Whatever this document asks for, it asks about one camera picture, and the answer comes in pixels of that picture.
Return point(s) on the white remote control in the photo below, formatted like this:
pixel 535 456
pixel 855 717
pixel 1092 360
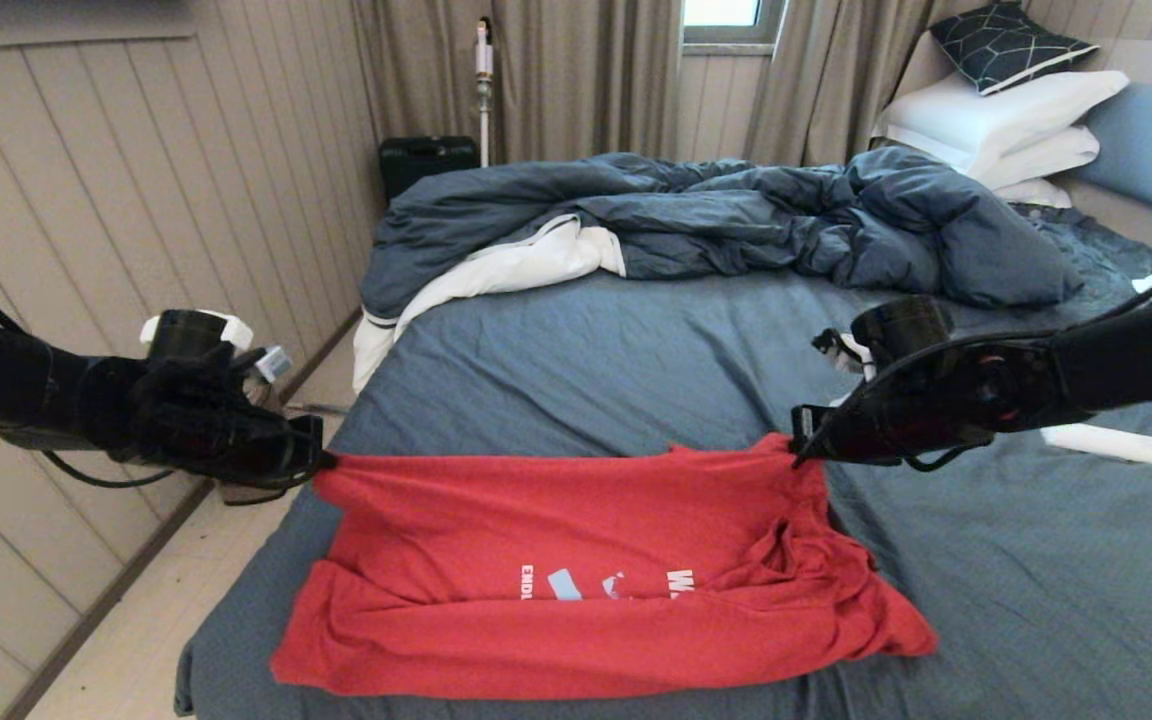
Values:
pixel 1116 447

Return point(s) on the flat white pillow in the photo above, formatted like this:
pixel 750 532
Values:
pixel 1034 193

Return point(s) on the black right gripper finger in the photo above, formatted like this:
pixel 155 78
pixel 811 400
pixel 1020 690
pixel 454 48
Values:
pixel 804 462
pixel 806 450

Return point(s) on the red printed t-shirt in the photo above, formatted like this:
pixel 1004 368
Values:
pixel 536 520

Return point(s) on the wide beige curtain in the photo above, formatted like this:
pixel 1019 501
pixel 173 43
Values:
pixel 576 80

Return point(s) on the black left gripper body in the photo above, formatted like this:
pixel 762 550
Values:
pixel 226 445

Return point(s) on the dark blue crumpled duvet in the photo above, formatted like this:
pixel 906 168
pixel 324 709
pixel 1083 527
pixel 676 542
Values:
pixel 736 215

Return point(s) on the narrow beige curtain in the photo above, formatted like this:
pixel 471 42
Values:
pixel 816 80

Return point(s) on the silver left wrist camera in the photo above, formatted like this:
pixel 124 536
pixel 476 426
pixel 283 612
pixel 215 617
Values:
pixel 274 363

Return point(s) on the thin grey metal rod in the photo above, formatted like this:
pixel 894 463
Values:
pixel 326 409

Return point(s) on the blue-grey bed sheet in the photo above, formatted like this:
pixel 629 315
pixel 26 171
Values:
pixel 636 360

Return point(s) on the grey framed window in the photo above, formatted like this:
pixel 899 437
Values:
pixel 721 12

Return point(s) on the black hard-shell suitcase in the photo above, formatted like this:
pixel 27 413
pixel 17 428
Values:
pixel 426 165

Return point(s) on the large white pillow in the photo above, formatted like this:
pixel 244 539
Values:
pixel 996 115

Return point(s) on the dark geometric patterned cushion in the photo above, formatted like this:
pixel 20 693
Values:
pixel 1001 48

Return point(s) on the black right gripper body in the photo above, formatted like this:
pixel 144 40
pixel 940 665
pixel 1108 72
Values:
pixel 886 430

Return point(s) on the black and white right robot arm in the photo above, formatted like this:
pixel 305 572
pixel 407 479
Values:
pixel 1086 375

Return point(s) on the medium white pillow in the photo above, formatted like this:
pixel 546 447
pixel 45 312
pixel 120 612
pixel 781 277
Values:
pixel 1041 155

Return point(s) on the white stick vacuum cleaner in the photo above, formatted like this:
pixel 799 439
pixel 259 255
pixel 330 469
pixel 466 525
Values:
pixel 484 60

